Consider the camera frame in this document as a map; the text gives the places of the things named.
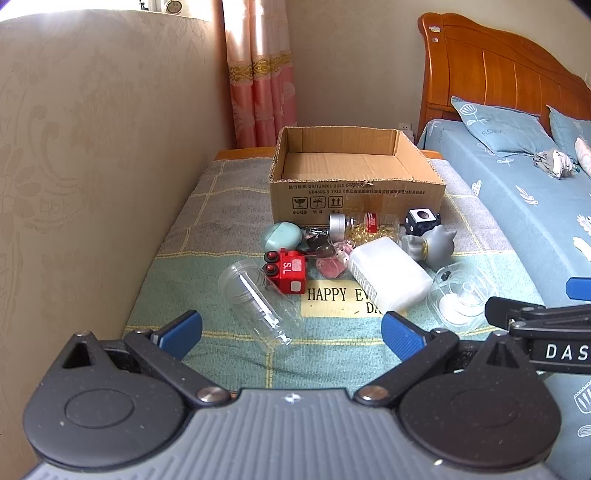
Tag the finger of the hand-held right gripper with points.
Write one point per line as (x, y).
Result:
(581, 287)
(517, 311)

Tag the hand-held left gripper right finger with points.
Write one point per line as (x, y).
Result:
(400, 336)

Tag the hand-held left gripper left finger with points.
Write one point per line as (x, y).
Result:
(184, 328)

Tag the clear round plastic container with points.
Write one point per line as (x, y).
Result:
(461, 297)

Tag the white plastic bottle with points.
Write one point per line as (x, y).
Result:
(392, 277)

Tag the clear plastic jar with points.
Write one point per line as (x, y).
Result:
(258, 300)

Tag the grey animal figurine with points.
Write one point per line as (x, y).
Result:
(436, 249)

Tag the red toy train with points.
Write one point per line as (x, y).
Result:
(291, 273)

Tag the black cube toy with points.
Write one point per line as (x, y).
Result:
(422, 217)

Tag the dark glossy trinket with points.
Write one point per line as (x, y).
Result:
(318, 244)

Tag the teal egg-shaped case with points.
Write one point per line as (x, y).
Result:
(280, 237)

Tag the brown cardboard box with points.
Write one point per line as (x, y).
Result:
(360, 196)

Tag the blue floral bed sheet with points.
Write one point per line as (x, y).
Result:
(521, 212)

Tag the pink trinket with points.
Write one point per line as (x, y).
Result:
(330, 266)

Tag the clear bottle of yellow capsules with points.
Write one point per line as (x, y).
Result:
(369, 226)

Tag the crumpled grey white cloth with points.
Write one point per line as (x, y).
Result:
(554, 164)

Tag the pale pink pillow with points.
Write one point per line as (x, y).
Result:
(584, 154)

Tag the small blue pillow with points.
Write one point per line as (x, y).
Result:
(570, 131)

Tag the large blue printed pillow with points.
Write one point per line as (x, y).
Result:
(498, 127)

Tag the wooden bed headboard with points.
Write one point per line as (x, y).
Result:
(489, 69)

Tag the pink gold-banded curtain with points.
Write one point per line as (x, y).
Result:
(258, 74)

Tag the small round clock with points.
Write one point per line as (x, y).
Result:
(173, 6)

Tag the white wall socket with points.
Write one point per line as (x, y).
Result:
(406, 130)

